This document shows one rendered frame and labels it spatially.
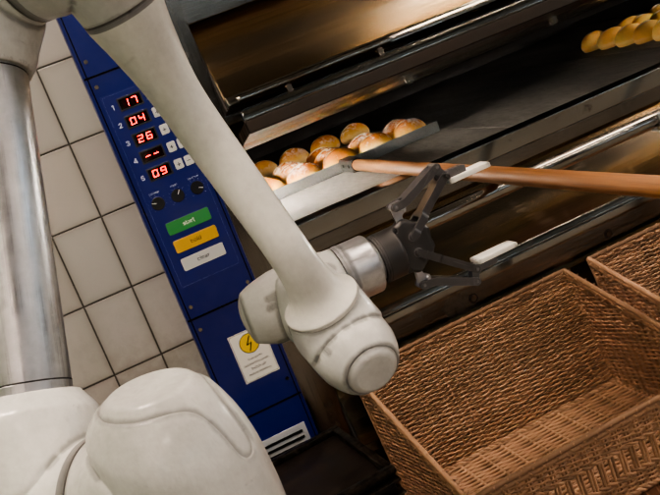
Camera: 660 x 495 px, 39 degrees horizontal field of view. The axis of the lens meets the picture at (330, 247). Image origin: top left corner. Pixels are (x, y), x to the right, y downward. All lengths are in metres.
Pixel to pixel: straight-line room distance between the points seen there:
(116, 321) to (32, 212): 0.84
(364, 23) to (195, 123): 0.88
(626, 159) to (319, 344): 1.25
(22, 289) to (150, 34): 0.32
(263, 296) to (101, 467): 0.46
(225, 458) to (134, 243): 1.04
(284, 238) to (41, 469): 0.38
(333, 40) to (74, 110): 0.53
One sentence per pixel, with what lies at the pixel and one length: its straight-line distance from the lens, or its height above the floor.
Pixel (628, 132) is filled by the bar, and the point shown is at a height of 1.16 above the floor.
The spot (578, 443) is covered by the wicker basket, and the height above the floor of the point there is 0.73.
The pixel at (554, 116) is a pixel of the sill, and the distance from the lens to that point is 2.16.
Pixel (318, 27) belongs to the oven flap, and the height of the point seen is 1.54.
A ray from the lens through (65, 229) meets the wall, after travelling 1.87.
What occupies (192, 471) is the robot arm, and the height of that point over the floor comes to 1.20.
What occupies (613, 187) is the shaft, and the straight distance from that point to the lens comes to 1.34.
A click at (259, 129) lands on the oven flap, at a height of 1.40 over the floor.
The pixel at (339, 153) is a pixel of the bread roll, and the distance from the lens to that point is 2.42.
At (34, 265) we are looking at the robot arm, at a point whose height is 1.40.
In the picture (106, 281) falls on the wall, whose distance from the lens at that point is 1.89.
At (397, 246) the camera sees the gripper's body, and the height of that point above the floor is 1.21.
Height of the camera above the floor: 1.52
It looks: 12 degrees down
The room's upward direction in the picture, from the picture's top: 21 degrees counter-clockwise
